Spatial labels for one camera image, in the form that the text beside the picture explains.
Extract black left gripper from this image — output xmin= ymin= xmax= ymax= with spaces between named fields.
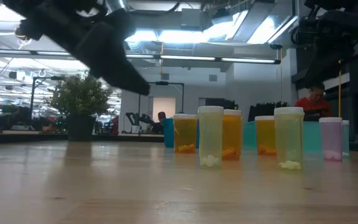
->
xmin=26 ymin=0 xmax=151 ymax=96

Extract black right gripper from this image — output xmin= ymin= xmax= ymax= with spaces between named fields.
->
xmin=303 ymin=11 xmax=358 ymax=90

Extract pink pill bottle white cap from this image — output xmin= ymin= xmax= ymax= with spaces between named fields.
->
xmin=318 ymin=117 xmax=344 ymax=162

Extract pale teal pill bottle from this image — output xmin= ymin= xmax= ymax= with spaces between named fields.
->
xmin=342 ymin=119 xmax=351 ymax=157

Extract yellow-green bottle oval pills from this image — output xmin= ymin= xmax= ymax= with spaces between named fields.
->
xmin=273 ymin=106 xmax=305 ymax=170

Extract orange pill bottle white cap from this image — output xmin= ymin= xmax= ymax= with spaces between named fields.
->
xmin=223 ymin=109 xmax=243 ymax=162
xmin=173 ymin=113 xmax=199 ymax=154
xmin=254 ymin=115 xmax=276 ymax=156

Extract translucent teal plastic bin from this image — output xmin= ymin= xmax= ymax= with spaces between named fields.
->
xmin=242 ymin=121 xmax=320 ymax=153

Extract blue plastic bin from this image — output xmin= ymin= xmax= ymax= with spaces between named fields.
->
xmin=162 ymin=118 xmax=200 ymax=149

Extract person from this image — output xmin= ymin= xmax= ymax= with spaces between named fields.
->
xmin=150 ymin=111 xmax=167 ymax=135
xmin=293 ymin=82 xmax=334 ymax=122

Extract green leafy plant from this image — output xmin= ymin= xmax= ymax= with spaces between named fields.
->
xmin=44 ymin=73 xmax=114 ymax=118

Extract red background item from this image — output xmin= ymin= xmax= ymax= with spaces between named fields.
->
xmin=110 ymin=115 xmax=120 ymax=135

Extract dark plant pot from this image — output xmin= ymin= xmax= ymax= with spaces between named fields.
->
xmin=66 ymin=115 xmax=96 ymax=142

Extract long ceiling light bar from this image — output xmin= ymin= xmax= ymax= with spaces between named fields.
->
xmin=0 ymin=49 xmax=281 ymax=65

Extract black cabinet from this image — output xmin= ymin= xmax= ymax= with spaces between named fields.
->
xmin=205 ymin=98 xmax=239 ymax=110

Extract yellow-green bottle round pills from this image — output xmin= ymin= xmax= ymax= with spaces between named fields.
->
xmin=197 ymin=105 xmax=224 ymax=170

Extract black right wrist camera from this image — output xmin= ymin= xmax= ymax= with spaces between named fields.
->
xmin=290 ymin=15 xmax=322 ymax=46

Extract black gantry frame with camera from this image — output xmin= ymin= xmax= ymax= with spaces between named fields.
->
xmin=138 ymin=81 xmax=185 ymax=119

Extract thin black metal frame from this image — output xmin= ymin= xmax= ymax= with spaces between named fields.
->
xmin=29 ymin=76 xmax=67 ymax=121

